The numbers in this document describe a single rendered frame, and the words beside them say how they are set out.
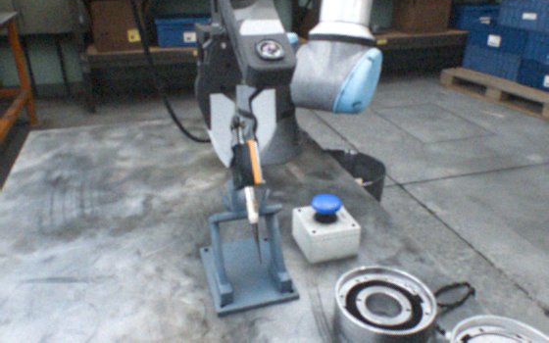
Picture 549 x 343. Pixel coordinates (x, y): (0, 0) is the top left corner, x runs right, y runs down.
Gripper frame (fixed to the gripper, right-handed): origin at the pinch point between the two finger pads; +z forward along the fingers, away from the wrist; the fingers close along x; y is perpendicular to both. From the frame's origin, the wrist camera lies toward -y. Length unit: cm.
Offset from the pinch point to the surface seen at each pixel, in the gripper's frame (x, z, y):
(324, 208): -10.8, 9.2, 1.2
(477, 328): -19.2, 13.4, -18.7
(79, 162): 23, 16, 42
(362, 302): -9.9, 13.4, -12.0
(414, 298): -15.6, 13.4, -13.0
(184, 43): -33, 48, 333
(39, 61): 83, 66, 382
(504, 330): -21.6, 13.4, -19.7
